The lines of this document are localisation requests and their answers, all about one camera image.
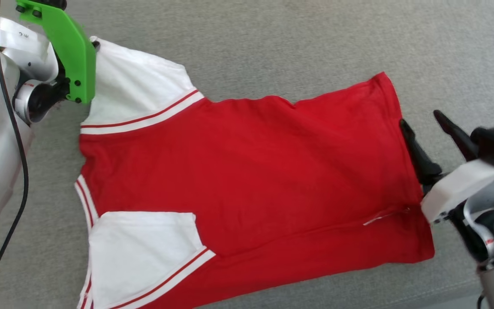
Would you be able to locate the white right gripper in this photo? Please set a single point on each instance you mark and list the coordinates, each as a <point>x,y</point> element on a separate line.
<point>457,189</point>

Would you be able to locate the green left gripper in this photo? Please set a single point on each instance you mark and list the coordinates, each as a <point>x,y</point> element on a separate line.
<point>75,56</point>

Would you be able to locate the red and white t-shirt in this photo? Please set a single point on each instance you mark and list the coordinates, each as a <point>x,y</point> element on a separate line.
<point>251,171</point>

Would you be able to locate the white paper label tag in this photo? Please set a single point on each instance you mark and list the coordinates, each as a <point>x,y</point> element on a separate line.
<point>19,36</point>

